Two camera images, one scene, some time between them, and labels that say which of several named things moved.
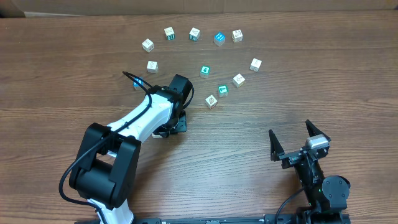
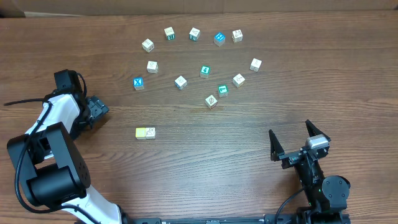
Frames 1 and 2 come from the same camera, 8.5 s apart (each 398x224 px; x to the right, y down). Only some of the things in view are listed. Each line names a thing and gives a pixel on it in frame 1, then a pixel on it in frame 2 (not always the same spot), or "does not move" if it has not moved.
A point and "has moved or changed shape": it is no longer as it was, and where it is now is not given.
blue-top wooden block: x=219 y=39 does not move
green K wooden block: x=170 y=33 does not move
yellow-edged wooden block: x=148 y=45 does not move
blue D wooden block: x=157 y=136 has moved or changed shape
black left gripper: x=162 y=129 to x=98 y=106
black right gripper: x=291 y=158 does not move
